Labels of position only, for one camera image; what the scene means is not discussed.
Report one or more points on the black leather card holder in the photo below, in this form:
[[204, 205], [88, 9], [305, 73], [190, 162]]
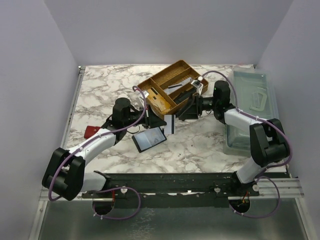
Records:
[[148, 139]]

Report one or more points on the grey credit card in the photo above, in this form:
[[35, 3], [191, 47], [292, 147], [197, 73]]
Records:
[[174, 86], [170, 120]]

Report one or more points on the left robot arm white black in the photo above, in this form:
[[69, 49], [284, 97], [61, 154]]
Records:
[[65, 174]]

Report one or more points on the brown woven organizer tray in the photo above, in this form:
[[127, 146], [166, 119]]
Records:
[[172, 74]]

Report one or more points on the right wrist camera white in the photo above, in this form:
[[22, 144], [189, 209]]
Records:
[[197, 84]]

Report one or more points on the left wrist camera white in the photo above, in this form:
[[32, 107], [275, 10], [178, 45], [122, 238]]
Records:
[[142, 96]]

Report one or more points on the yellow cards in tray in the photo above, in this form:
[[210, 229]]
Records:
[[158, 101]]

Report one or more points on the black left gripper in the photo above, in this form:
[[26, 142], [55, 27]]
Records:
[[149, 118]]

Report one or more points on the red leather card holder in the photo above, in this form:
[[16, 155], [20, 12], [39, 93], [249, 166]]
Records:
[[90, 131]]

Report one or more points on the black cards in tray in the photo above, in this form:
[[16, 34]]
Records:
[[184, 96]]

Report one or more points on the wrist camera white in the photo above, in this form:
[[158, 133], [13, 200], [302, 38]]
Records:
[[197, 84], [142, 96]]

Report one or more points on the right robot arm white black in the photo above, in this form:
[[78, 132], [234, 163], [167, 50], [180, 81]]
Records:
[[268, 143]]

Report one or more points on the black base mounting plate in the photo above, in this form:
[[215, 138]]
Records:
[[178, 190]]

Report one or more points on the grey cards in tray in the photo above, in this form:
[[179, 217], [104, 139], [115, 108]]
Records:
[[185, 86]]

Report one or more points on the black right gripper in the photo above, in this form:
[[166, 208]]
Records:
[[195, 107]]

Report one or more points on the clear plastic storage box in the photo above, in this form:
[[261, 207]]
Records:
[[256, 96]]

